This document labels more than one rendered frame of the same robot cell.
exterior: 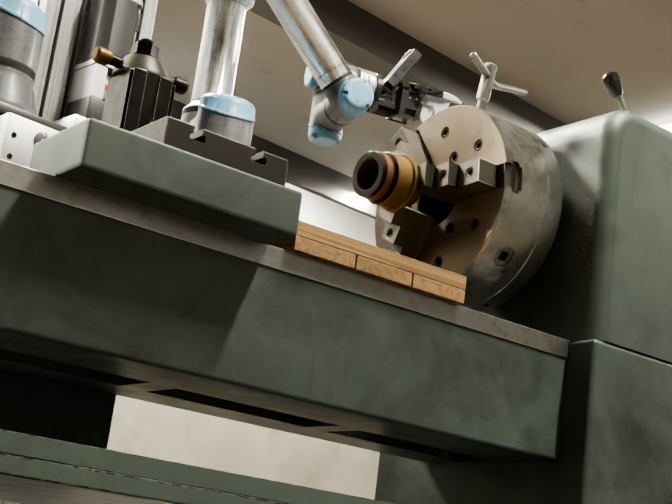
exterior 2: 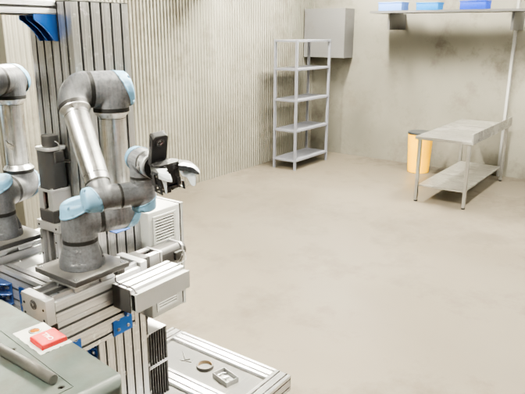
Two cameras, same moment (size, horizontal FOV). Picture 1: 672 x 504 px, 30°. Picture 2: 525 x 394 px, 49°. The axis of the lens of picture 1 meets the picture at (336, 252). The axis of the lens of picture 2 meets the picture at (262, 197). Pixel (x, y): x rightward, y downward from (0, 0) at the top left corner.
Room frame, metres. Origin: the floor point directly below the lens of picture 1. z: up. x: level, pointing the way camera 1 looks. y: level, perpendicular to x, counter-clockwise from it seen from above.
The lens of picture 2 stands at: (2.63, -1.65, 1.93)
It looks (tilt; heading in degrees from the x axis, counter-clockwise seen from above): 16 degrees down; 78
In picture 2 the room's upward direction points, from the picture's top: straight up
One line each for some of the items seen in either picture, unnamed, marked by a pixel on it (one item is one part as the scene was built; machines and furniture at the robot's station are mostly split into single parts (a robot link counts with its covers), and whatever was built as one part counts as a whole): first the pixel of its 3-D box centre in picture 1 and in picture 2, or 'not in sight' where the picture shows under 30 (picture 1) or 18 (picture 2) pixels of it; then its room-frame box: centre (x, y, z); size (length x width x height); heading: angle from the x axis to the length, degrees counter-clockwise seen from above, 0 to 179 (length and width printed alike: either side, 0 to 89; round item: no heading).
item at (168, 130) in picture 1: (141, 186); not in sight; (1.63, 0.27, 0.95); 0.43 x 0.18 x 0.04; 36
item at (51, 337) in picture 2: not in sight; (48, 339); (2.39, -0.42, 1.26); 0.06 x 0.06 x 0.02; 36
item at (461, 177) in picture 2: not in sight; (463, 156); (6.52, 4.71, 0.43); 1.68 x 0.65 x 0.87; 42
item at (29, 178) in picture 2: not in sight; (14, 134); (2.13, 0.74, 1.54); 0.15 x 0.12 x 0.55; 64
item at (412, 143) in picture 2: not in sight; (419, 152); (6.46, 5.76, 0.29); 0.36 x 0.36 x 0.57
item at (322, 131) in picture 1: (329, 117); (137, 193); (2.60, 0.05, 1.46); 0.11 x 0.08 x 0.11; 21
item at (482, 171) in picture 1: (465, 179); not in sight; (1.83, -0.18, 1.09); 0.12 x 0.11 x 0.05; 36
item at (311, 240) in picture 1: (306, 279); not in sight; (1.78, 0.04, 0.88); 0.36 x 0.30 x 0.04; 36
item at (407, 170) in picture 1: (389, 180); not in sight; (1.86, -0.07, 1.08); 0.09 x 0.09 x 0.09; 38
